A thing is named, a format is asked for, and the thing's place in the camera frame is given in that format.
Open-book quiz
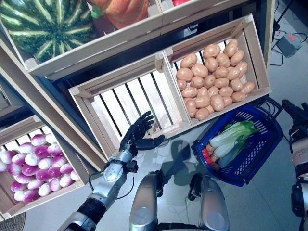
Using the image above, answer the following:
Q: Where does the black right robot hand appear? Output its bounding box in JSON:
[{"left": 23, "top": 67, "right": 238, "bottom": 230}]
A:
[{"left": 281, "top": 98, "right": 308, "bottom": 140}]

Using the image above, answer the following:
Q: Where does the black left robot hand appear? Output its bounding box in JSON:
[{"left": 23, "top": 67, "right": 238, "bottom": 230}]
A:
[{"left": 119, "top": 110, "right": 166, "bottom": 155}]

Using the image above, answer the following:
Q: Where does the blue plastic shopping basket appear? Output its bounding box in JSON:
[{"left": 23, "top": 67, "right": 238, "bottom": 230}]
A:
[{"left": 191, "top": 97, "right": 284, "bottom": 187}]

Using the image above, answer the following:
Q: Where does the wooden cabbage crate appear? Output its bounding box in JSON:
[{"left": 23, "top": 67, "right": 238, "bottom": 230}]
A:
[{"left": 68, "top": 51, "right": 193, "bottom": 158}]

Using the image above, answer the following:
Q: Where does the silver left robot leg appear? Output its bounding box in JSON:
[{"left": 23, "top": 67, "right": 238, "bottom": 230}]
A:
[{"left": 129, "top": 170, "right": 164, "bottom": 231}]

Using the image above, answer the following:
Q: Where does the silver robot leg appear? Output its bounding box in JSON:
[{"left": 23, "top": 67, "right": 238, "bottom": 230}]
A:
[
  {"left": 129, "top": 170, "right": 164, "bottom": 231},
  {"left": 187, "top": 173, "right": 229, "bottom": 231}
]

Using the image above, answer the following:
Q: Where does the grey power box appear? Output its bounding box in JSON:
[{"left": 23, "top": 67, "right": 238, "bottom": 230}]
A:
[{"left": 276, "top": 32, "right": 303, "bottom": 58}]

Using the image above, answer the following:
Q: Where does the wooden potato crate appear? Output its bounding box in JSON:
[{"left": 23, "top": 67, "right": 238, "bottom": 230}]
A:
[{"left": 163, "top": 13, "right": 273, "bottom": 128}]

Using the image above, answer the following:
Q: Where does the large wooden display shelf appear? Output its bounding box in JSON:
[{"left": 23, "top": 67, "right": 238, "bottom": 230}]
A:
[{"left": 0, "top": 0, "right": 276, "bottom": 167}]

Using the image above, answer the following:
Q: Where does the wooden pumpkin crate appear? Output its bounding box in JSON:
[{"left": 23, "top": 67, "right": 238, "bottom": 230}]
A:
[{"left": 0, "top": 0, "right": 167, "bottom": 81}]

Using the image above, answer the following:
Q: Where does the silver right robot leg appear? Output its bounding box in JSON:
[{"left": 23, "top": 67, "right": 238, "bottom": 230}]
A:
[{"left": 187, "top": 173, "right": 229, "bottom": 231}]

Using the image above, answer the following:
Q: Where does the oblong orange ribbed pumpkin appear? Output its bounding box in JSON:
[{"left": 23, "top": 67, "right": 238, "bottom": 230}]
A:
[{"left": 90, "top": 0, "right": 150, "bottom": 30}]

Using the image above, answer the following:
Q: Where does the wooden carrot crate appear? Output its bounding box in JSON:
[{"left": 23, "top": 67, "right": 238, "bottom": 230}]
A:
[{"left": 157, "top": 0, "right": 256, "bottom": 27}]

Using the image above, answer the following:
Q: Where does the green striped pumpkin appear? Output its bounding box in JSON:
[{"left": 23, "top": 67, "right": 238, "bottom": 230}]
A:
[{"left": 0, "top": 0, "right": 96, "bottom": 63}]

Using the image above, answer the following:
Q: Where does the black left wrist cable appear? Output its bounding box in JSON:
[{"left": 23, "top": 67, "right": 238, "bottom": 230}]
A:
[{"left": 88, "top": 166, "right": 135, "bottom": 200}]

